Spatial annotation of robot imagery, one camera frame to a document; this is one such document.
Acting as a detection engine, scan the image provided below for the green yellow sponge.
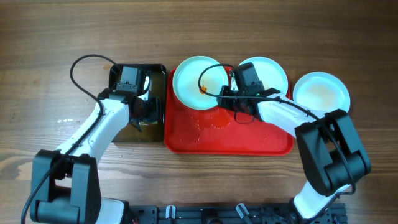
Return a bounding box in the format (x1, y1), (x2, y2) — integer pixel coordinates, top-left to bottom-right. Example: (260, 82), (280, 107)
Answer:
(138, 119), (158, 126)

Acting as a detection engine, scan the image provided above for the white plate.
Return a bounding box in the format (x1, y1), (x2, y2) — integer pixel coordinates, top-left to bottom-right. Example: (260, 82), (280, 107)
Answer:
(292, 72), (351, 113)
(172, 56), (229, 110)
(239, 57), (289, 95)

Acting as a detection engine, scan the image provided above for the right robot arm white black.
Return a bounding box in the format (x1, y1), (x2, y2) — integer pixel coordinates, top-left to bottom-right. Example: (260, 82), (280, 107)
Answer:
(217, 62), (371, 223)

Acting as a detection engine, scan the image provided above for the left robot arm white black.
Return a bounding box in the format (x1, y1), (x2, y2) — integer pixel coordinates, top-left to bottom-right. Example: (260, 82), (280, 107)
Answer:
(21, 65), (161, 223)

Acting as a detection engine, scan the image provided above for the black water tray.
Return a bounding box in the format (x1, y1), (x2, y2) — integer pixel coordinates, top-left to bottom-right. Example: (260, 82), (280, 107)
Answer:
(108, 64), (167, 143)

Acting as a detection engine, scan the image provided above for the red plastic tray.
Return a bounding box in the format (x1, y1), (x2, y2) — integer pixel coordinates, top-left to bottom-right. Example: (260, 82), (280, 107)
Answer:
(164, 70), (294, 156)

